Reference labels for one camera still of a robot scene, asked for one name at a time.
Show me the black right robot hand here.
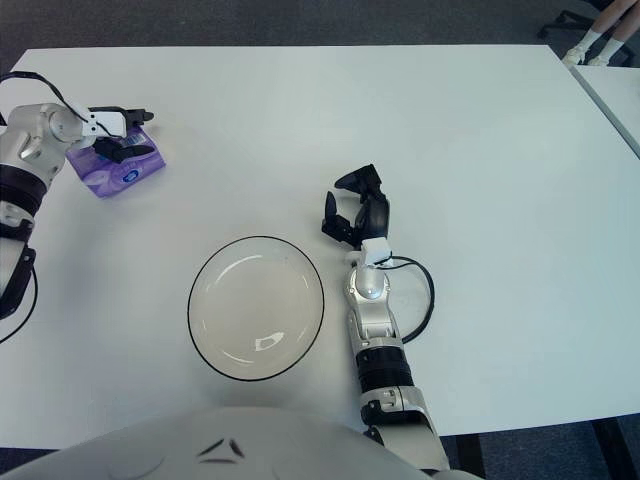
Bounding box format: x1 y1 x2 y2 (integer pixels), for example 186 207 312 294
320 163 391 250

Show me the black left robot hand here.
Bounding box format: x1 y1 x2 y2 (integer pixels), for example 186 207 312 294
87 105 156 164

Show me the purple tissue paper pack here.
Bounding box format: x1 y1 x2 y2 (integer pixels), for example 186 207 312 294
65 124 167 200

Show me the white plate black rim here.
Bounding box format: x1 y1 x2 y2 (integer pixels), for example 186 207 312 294
187 235 326 382

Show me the black table leg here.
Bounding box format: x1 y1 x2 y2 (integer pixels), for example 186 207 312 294
592 417 640 480
442 433 486 480

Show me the white side table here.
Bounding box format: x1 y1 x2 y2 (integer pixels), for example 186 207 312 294
569 64 640 161

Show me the black office chair base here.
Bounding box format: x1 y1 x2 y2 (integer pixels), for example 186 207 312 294
537 0 606 41

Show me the person leg white sock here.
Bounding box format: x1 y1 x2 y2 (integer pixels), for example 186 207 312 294
587 0 640 67
562 0 632 66

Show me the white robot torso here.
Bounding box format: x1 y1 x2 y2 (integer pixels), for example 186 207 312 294
0 405 481 480

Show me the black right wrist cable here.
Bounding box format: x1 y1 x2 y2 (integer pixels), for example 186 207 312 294
387 256 435 346

